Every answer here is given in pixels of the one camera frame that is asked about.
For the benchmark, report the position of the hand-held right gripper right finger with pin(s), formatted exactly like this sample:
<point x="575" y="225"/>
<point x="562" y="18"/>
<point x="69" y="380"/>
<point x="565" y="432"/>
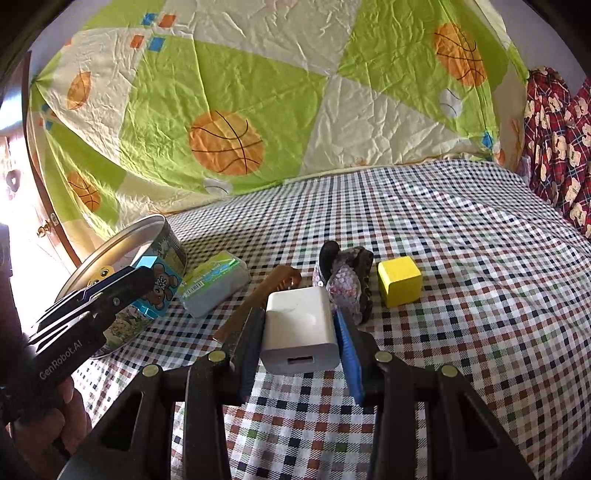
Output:
<point x="351" y="360"/>

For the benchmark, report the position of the white charger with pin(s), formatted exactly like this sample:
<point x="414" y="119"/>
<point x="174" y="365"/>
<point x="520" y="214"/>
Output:
<point x="300" y="332"/>

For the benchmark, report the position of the yellow face toy block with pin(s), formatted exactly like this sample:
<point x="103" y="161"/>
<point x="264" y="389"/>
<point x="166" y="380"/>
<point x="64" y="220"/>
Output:
<point x="99" y="273"/>

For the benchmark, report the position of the brown wooden door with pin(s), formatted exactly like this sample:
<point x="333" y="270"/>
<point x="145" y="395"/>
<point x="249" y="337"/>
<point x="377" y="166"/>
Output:
<point x="32" y="184"/>

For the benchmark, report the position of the brown comb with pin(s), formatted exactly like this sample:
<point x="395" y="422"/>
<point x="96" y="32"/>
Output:
<point x="277" y="281"/>

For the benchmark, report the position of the green basketball print sheet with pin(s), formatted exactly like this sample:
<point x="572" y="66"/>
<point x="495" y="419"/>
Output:
<point x="277" y="92"/>

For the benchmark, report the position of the checkered tablecloth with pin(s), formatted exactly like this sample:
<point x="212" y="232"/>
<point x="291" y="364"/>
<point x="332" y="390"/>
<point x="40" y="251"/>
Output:
<point x="461" y="323"/>

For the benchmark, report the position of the yellow cube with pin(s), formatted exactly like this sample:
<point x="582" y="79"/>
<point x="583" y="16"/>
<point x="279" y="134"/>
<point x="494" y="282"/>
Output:
<point x="399" y="281"/>

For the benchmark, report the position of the round metal tin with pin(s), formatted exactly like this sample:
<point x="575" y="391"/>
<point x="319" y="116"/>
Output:
<point x="171" y="249"/>

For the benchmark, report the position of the person's left hand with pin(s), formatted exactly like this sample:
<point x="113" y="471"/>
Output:
<point x="74" y="415"/>

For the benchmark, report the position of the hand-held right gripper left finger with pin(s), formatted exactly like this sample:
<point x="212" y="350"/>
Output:
<point x="251" y="350"/>

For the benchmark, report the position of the green packet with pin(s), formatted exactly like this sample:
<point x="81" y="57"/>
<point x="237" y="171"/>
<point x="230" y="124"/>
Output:
<point x="212" y="286"/>

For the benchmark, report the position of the red plaid bear-print cloth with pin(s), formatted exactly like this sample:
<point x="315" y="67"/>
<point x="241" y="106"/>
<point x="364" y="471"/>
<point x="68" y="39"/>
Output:
<point x="554" y="138"/>

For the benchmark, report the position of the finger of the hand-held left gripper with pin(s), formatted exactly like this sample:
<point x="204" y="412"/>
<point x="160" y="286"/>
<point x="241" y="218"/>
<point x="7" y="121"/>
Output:
<point x="83" y="318"/>
<point x="134" y="281"/>

